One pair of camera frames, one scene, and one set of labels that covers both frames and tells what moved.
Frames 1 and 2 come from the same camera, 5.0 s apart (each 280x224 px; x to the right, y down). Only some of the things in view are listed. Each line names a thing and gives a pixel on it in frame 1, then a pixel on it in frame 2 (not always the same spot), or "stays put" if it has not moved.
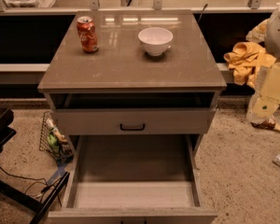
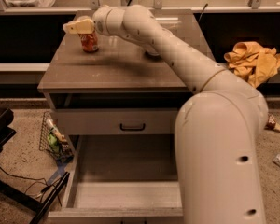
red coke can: [86, 29] stays put
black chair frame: [2, 131] stays put
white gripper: [279, 36] → [99, 21]
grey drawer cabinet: [133, 73] stays put
